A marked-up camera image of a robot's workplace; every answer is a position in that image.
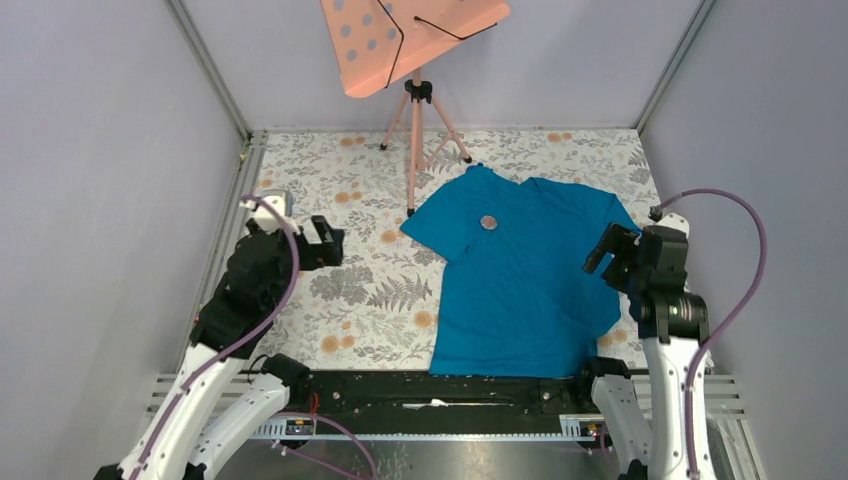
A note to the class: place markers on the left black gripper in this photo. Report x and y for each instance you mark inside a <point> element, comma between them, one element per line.
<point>326,252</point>

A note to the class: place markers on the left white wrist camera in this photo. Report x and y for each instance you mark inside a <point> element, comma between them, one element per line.
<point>268,209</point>

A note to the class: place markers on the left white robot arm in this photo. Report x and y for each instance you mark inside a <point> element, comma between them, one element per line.
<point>182,441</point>

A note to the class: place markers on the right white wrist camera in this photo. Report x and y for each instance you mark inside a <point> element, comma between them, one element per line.
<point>670,220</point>

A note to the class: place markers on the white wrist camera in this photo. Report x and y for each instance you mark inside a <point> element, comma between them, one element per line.
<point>670,220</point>
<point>268,209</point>

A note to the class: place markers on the blue t-shirt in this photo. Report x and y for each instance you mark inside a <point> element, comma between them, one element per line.
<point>515,301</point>

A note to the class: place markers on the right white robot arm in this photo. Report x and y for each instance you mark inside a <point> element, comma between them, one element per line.
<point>671,441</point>

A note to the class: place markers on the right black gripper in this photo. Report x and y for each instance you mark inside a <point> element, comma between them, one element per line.
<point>620,241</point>

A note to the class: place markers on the round white pin badge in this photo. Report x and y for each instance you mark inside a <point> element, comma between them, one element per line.
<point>488,222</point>

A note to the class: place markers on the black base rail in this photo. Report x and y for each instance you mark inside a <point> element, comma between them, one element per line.
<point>416,406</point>

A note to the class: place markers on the pink music stand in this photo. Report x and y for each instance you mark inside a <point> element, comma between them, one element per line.
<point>378,43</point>

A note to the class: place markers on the floral patterned table mat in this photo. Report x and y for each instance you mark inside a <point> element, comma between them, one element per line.
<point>378,310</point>

